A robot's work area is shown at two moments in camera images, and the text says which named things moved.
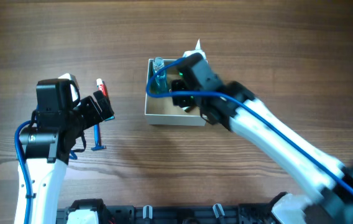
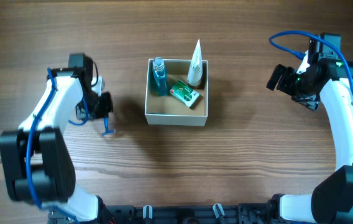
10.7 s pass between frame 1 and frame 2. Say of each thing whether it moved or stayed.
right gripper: moved
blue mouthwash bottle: stayed
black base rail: stayed
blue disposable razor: moved
